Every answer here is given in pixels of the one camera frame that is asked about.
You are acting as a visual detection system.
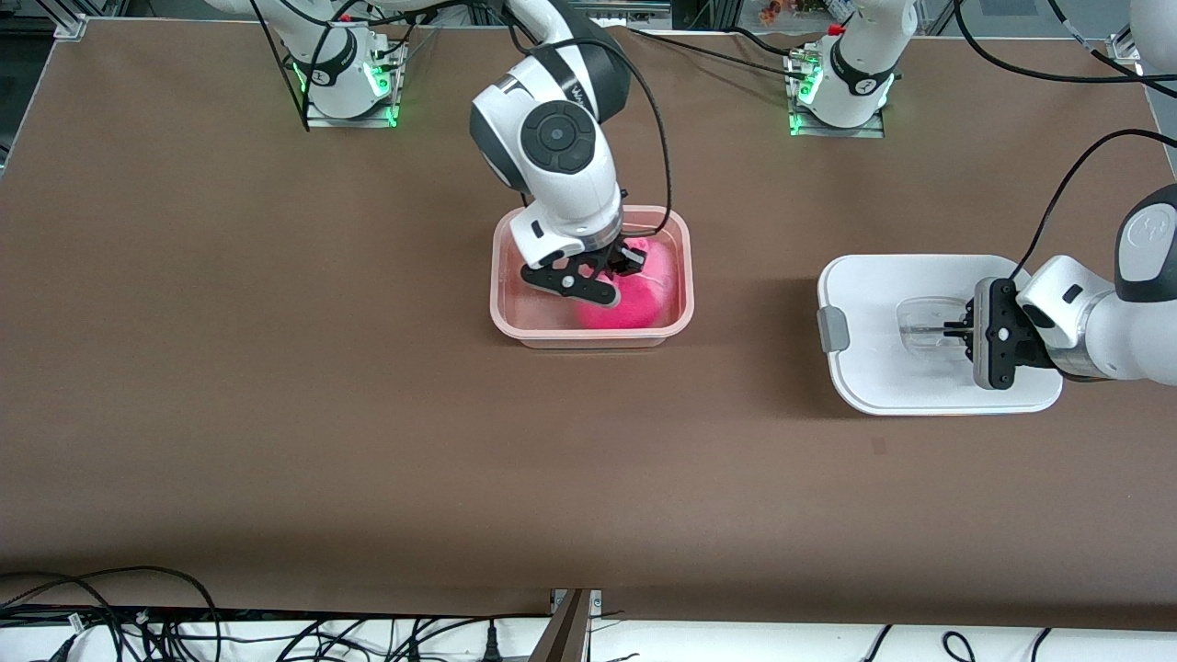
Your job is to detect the pink plush toy with sunglasses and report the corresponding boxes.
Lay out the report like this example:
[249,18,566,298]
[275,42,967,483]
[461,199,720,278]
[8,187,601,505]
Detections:
[575,237,680,330]

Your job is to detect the brown table cover sheet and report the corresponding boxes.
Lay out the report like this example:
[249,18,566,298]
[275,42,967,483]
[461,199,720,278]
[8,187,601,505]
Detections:
[0,18,1177,632]

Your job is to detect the black overhead cable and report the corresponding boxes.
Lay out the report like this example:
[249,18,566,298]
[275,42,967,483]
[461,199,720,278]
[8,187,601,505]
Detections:
[954,0,1177,88]

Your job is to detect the aluminium frame corner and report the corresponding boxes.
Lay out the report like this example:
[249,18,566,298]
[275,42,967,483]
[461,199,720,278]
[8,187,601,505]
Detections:
[51,0,90,40]
[1106,28,1150,65]

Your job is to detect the black cables across table edge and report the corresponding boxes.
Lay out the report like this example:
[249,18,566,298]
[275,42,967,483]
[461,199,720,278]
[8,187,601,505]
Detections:
[628,25,821,82]

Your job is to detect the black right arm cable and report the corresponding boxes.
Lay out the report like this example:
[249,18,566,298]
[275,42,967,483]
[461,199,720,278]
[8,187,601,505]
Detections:
[501,18,674,231]

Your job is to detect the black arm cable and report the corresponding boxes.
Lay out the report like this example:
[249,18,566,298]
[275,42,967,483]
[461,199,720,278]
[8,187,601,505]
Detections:
[501,18,674,231]
[1010,129,1177,281]

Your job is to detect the black looping floor cable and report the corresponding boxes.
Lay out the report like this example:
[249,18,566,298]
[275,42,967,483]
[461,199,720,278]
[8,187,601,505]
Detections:
[0,565,224,662]

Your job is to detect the pink translucent plastic box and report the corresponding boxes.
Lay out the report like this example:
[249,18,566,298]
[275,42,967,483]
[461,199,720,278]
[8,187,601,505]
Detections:
[490,205,694,350]

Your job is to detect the white box lid grey clips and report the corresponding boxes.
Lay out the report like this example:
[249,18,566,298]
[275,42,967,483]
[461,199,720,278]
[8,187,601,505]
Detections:
[817,255,1064,417]

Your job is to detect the black cable along table edge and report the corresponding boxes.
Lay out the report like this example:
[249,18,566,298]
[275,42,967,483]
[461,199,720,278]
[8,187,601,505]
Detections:
[0,602,554,621]

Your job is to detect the aluminium profile post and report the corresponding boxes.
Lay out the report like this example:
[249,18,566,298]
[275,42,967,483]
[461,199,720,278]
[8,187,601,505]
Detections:
[528,588,604,662]

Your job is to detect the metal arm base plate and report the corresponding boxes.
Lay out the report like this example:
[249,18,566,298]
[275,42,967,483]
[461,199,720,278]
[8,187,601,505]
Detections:
[788,51,886,140]
[303,41,403,129]

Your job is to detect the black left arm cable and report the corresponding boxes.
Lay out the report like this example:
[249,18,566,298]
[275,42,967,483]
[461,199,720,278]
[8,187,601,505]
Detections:
[1010,129,1177,281]

